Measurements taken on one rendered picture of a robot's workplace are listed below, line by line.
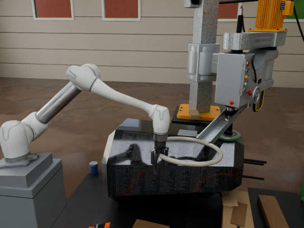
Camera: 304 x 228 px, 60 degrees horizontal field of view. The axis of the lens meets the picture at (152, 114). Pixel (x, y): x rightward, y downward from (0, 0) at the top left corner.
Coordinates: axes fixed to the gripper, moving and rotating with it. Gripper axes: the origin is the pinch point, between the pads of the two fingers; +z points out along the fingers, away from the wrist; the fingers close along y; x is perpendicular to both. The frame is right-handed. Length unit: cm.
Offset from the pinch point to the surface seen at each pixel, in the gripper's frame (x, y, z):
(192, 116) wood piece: 74, 96, -4
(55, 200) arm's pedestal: 47, -55, 32
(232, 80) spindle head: 10, 74, -54
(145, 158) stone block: 49, 21, 17
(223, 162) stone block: 4, 69, 13
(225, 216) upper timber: -5, 69, 59
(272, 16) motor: 24, 137, -107
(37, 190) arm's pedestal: 32, -69, 11
